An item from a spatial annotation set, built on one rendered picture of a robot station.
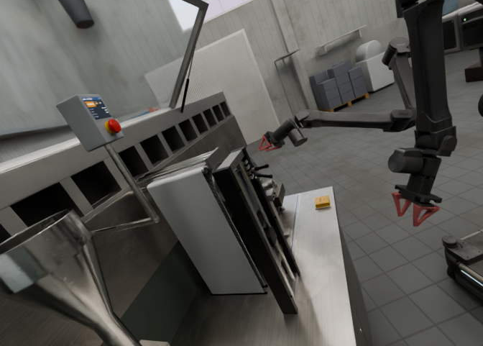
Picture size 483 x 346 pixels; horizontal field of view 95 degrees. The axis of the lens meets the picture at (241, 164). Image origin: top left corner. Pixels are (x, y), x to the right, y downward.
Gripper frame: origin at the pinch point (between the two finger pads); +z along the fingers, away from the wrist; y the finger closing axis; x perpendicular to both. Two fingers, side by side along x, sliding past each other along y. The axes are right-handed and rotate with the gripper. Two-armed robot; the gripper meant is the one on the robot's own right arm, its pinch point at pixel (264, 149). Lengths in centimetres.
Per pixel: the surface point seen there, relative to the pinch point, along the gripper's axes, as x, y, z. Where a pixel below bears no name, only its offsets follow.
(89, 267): -32, -77, 0
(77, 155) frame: 7, -71, 19
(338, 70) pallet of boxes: 283, 524, -32
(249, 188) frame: -24.7, -36.0, -8.3
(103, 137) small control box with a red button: -12, -75, -11
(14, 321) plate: -32, -85, 28
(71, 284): -34, -80, 0
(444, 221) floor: -82, 157, -25
